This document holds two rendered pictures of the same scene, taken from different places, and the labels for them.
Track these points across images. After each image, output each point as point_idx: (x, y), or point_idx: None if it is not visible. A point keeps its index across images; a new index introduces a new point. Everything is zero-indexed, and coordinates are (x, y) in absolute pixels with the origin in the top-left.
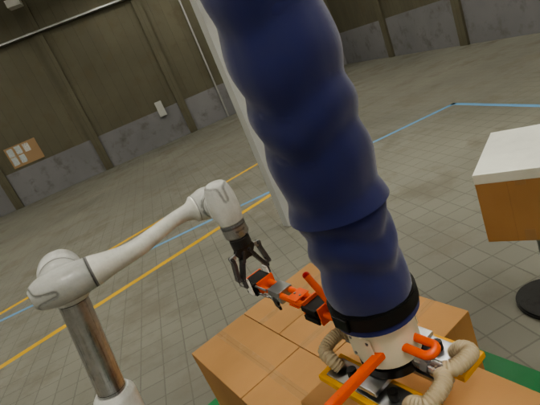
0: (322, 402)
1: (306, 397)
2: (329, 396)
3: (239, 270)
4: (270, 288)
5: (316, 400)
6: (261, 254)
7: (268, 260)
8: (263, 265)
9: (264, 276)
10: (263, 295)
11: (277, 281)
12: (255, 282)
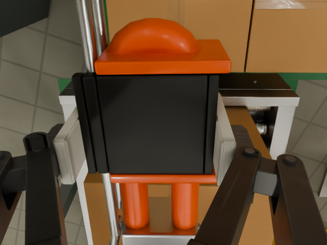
0: (106, 208)
1: (94, 185)
2: (119, 209)
3: (26, 196)
4: (136, 242)
5: (101, 200)
6: (284, 201)
7: (269, 199)
8: (228, 166)
9: (180, 172)
10: (115, 184)
11: (183, 239)
12: (112, 166)
